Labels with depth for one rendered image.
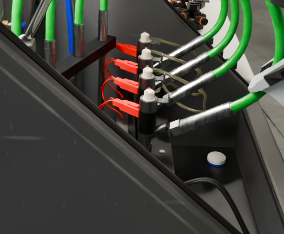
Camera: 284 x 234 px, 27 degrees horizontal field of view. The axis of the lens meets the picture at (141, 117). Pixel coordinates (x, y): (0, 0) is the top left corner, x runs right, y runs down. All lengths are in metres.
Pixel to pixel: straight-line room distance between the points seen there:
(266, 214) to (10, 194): 0.59
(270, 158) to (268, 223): 0.12
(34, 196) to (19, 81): 0.12
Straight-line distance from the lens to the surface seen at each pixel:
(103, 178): 0.55
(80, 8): 1.01
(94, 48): 1.07
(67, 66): 1.00
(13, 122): 0.53
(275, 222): 1.00
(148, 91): 0.89
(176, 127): 0.80
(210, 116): 0.78
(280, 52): 0.73
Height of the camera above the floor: 1.51
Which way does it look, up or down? 29 degrees down
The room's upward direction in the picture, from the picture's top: 4 degrees clockwise
